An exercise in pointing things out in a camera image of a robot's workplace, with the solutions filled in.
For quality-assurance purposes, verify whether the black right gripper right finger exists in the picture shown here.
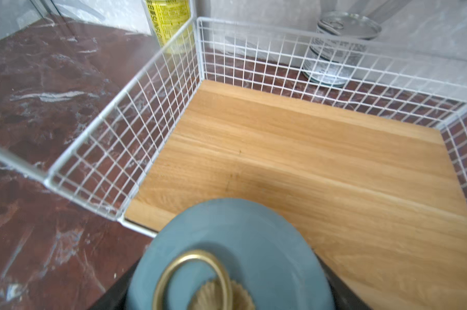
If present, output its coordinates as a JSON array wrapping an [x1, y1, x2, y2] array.
[[315, 254, 371, 310]]

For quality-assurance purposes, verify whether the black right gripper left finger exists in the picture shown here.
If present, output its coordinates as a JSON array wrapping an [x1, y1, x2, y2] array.
[[88, 260, 140, 310]]

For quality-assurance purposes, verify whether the small blue tea canister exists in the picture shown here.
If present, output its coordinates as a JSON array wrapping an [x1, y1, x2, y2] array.
[[125, 198, 335, 309]]

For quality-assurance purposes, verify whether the white wire wooden shelf rack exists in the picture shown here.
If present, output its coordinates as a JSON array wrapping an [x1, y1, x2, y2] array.
[[0, 12, 467, 309]]

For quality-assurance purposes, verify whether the silver pull-tab tin can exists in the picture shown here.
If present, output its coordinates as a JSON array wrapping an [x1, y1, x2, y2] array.
[[301, 11, 382, 87]]

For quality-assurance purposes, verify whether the yellow sunflower seed can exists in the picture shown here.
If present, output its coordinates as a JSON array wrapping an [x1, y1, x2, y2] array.
[[143, 0, 191, 48]]

